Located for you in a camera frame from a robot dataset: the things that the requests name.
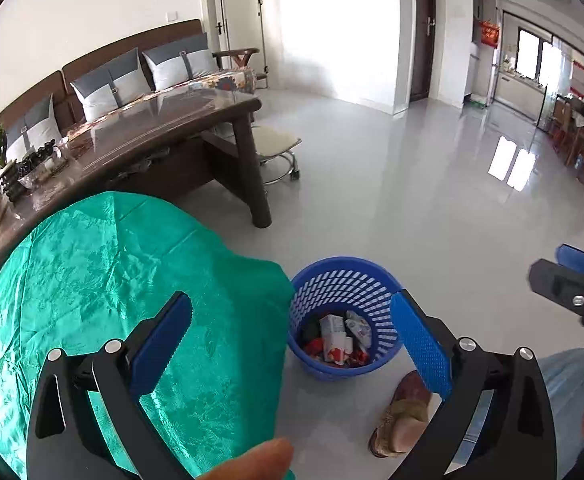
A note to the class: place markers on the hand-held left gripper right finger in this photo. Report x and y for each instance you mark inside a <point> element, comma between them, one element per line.
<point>422,345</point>

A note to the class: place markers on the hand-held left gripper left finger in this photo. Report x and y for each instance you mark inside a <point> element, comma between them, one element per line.
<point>159,345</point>

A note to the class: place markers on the white green milk carton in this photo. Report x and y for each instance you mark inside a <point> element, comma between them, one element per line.
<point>333,337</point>

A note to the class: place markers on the red plastic wrapper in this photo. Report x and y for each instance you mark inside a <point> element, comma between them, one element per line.
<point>313,346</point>

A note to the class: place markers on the blue plastic basket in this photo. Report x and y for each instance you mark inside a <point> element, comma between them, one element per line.
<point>322,272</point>

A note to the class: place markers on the person's left hand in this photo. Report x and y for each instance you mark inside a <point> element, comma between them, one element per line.
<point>252,462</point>

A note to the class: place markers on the brown fuzzy slipper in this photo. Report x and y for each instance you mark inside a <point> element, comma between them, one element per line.
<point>402,417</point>

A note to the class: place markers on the person's jeans leg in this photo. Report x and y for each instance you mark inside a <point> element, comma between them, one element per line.
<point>567,410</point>

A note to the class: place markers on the green tablecloth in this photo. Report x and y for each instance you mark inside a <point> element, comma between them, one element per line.
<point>97,270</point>

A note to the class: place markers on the kitchen glass sliding door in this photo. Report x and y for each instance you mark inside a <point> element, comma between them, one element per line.
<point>542,60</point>

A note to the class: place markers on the glass fruit bowl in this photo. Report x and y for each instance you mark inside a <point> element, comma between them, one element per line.
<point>42,165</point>

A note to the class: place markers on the dark wooden coffee table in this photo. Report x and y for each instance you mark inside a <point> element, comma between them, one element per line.
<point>172,125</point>

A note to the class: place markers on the beige rolling stool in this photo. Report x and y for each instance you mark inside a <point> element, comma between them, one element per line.
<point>274,142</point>

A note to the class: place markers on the grey white cushion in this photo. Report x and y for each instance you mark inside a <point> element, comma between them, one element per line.
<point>34,130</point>
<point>112,85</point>
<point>182,62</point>

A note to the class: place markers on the red hanging decoration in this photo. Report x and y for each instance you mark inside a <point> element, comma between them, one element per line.
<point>489,32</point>

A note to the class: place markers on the floral sofa cover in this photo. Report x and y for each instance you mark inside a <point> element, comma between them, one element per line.
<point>222,80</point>

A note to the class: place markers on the dark wooden door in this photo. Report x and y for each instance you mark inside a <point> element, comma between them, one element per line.
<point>422,35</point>

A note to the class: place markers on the brown wooden sofa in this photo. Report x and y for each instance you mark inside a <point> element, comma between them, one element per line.
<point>122,47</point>

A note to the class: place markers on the thin black pole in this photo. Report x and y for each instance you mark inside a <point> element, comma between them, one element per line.
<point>260,15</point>

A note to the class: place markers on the white door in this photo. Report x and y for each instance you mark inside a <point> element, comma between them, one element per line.
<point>220,5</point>

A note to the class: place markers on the white wall switch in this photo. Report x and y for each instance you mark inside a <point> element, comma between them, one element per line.
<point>172,15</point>

